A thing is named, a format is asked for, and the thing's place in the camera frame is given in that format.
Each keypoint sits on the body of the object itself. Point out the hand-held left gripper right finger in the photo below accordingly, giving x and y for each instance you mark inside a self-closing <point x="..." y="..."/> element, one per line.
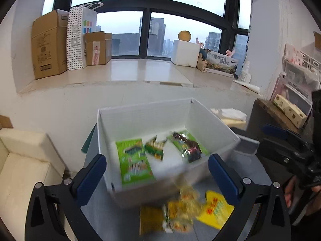
<point x="223" y="178"/>

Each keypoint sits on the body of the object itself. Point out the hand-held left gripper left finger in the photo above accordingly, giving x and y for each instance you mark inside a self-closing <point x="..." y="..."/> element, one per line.
<point x="90" y="178"/>

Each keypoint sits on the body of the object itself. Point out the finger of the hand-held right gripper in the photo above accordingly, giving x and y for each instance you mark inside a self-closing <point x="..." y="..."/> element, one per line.
<point x="273" y="131"/>
<point x="275" y="152"/>

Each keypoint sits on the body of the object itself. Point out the bright yellow snack packet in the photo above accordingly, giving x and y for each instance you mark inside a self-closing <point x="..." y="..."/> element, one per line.
<point x="217" y="209"/>

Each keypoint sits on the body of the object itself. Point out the pale yellow green snack packet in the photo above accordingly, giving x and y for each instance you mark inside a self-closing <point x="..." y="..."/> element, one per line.
<point x="184" y="205"/>

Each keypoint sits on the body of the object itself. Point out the dark yellow snack packet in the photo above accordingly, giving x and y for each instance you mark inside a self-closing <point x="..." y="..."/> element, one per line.
<point x="150" y="221"/>

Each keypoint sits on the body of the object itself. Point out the white storage box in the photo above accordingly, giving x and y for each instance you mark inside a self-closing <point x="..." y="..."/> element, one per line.
<point x="140" y="123"/>

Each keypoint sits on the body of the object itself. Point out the person's right hand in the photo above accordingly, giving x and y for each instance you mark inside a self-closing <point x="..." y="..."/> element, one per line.
<point x="289" y="190"/>

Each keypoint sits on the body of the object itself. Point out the dark brown side cabinet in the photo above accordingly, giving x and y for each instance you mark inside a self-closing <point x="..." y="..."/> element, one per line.
<point x="260" y="115"/>

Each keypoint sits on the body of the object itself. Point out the cream tissue pack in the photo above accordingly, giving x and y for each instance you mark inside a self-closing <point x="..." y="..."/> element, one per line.
<point x="297" y="115"/>
<point x="282" y="103"/>

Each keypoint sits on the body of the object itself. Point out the dark green folder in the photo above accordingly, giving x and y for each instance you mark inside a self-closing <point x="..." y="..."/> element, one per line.
<point x="89" y="140"/>

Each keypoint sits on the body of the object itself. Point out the cream flat packet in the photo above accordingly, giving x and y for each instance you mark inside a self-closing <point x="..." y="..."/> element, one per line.
<point x="234" y="123"/>

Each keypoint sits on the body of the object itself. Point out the white plastic bag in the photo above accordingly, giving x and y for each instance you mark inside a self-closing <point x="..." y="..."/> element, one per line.
<point x="230" y="113"/>

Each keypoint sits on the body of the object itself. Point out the large green snack packet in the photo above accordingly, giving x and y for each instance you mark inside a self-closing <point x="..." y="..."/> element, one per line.
<point x="134" y="160"/>

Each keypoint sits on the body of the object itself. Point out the green and dark snack packet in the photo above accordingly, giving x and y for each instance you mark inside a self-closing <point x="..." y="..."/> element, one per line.
<point x="186" y="145"/>

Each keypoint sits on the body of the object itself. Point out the flat white packet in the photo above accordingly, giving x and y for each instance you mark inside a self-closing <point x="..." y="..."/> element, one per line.
<point x="247" y="85"/>

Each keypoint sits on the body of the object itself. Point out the clear plastic drawer unit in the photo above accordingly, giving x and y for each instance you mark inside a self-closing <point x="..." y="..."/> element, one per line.
<point x="296" y="80"/>

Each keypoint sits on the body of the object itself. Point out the white plastic bottle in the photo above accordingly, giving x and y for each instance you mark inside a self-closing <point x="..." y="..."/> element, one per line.
<point x="245" y="72"/>

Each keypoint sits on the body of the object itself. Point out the cream sofa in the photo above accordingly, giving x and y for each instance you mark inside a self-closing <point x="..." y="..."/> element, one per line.
<point x="25" y="170"/>

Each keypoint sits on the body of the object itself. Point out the small green yellow snack packet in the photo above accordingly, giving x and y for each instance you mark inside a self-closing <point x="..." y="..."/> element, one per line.
<point x="155" y="148"/>

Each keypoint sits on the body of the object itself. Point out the pink patterned packet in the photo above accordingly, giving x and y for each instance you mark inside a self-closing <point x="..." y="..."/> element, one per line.
<point x="293" y="54"/>

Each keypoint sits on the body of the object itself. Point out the flat printed landscape box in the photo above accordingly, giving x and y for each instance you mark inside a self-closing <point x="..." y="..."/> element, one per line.
<point x="222" y="64"/>

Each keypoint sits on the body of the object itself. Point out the pink toy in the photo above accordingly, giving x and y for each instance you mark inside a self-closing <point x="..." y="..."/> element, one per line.
<point x="199" y="42"/>
<point x="229" y="52"/>

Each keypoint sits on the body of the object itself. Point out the small brown box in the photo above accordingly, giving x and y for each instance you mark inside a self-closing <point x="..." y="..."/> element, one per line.
<point x="202" y="64"/>

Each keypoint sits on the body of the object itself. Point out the brown cardboard scrap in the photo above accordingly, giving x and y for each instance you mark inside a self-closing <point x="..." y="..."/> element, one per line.
<point x="317" y="41"/>

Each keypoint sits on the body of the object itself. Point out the brown cardboard piece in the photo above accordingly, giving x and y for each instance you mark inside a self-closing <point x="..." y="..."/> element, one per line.
<point x="5" y="121"/>

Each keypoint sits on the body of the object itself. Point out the white foam box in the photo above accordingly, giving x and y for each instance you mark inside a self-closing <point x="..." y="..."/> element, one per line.
<point x="185" y="54"/>

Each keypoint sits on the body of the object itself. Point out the small open cardboard box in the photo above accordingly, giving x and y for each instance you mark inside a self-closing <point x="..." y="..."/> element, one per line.
<point x="95" y="47"/>

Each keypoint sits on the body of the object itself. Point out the yellow pomelo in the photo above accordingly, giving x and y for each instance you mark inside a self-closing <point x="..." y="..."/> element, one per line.
<point x="184" y="35"/>

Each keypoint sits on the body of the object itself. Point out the polka dot paper bag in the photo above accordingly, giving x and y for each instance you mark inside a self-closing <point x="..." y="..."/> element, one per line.
<point x="74" y="40"/>

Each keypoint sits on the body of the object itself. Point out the tall cardboard box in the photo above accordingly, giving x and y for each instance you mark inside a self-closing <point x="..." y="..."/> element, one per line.
<point x="47" y="45"/>

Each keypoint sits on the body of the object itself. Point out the white bag with coloured squares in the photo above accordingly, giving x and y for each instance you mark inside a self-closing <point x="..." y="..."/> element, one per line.
<point x="89" y="22"/>

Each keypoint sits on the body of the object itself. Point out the black window frame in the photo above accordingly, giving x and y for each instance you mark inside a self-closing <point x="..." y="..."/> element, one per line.
<point x="145" y="30"/>

